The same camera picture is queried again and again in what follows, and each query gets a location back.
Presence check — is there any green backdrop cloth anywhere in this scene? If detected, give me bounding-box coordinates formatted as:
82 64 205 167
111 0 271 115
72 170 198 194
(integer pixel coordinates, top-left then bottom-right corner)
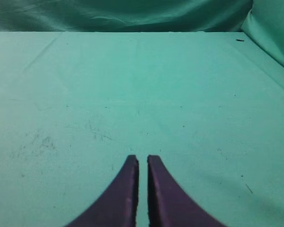
0 0 284 66

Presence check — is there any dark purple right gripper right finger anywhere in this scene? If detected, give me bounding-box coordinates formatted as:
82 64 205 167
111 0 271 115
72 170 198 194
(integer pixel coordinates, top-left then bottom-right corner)
147 155 225 227

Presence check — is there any green table cloth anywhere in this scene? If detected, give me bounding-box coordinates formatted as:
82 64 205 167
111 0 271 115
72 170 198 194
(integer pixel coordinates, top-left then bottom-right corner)
0 32 284 227

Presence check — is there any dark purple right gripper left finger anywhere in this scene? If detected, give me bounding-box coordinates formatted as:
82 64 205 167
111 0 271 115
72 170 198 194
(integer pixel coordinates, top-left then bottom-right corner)
67 155 139 227

